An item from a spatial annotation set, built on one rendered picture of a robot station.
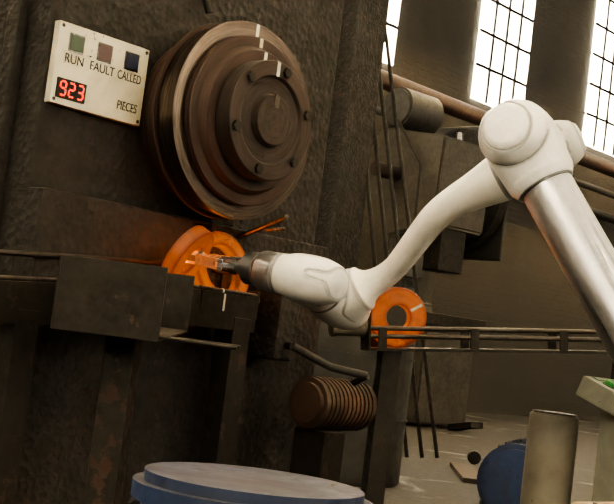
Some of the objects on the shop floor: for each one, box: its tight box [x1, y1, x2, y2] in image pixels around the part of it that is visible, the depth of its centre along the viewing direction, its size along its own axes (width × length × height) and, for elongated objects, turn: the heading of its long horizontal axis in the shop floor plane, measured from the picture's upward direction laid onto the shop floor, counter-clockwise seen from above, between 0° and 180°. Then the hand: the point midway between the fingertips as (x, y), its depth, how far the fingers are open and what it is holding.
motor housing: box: [289, 376, 377, 482], centre depth 309 cm, size 13×22×54 cm
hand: (190, 256), depth 288 cm, fingers closed
